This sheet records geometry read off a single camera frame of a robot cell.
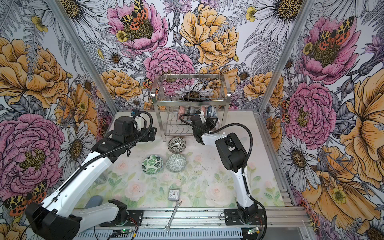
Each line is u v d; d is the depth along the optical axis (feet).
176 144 3.28
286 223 2.51
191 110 3.45
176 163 3.01
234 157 1.91
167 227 2.38
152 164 3.01
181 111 3.46
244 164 1.93
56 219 1.21
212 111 3.45
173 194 2.61
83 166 1.49
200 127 2.72
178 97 3.79
